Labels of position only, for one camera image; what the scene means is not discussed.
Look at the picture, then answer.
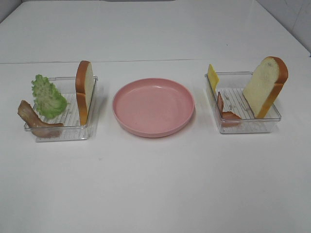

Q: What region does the yellow cheese slice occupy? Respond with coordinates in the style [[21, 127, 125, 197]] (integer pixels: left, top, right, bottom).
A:
[[207, 64, 219, 94]]

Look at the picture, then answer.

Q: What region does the bacon strip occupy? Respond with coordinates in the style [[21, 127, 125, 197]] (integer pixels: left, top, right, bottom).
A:
[[217, 92, 241, 127], [17, 100, 64, 138]]

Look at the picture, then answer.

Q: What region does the bread slice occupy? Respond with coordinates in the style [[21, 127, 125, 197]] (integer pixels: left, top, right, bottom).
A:
[[75, 60, 94, 125], [242, 56, 288, 118]]

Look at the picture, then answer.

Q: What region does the green lettuce leaf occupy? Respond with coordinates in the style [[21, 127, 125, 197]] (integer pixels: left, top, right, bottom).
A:
[[32, 74, 68, 119]]

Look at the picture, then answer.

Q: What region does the pink round plate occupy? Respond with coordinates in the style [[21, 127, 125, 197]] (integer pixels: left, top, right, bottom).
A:
[[112, 78, 195, 138]]

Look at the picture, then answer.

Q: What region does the clear right plastic tray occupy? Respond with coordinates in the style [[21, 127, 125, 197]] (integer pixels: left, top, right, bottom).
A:
[[205, 71, 281, 134]]

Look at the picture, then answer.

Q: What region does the clear plastic tray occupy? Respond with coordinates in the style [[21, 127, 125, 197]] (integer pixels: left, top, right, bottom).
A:
[[24, 76, 98, 142], [205, 71, 281, 134]]

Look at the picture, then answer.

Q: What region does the clear left plastic tray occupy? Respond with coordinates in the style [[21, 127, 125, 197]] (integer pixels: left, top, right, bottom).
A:
[[24, 76, 98, 142]]

